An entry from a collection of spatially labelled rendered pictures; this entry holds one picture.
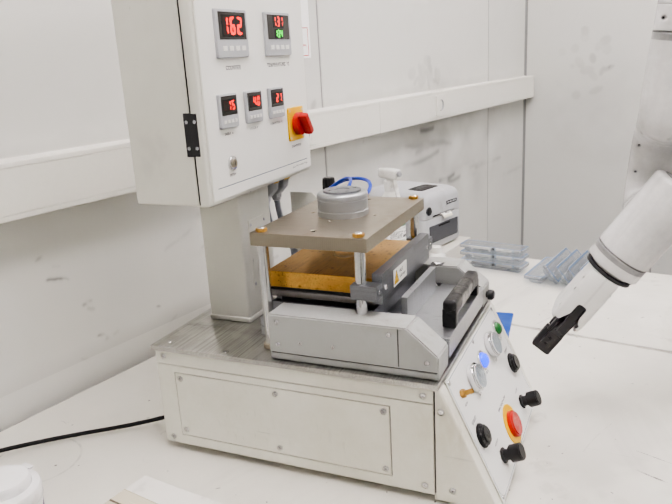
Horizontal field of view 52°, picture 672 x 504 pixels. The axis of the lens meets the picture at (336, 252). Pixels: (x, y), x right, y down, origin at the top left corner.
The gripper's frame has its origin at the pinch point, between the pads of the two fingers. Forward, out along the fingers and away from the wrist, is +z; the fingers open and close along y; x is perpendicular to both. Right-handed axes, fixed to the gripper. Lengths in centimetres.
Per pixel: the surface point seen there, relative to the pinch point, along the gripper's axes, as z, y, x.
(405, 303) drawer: 0.5, 19.7, -20.9
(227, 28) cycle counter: -18, 21, -63
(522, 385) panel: 9.5, 0.0, 2.0
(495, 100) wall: 5, -182, -50
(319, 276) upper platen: 4.1, 22.4, -33.0
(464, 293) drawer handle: -4.0, 14.4, -15.1
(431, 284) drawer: 1.4, 7.3, -20.0
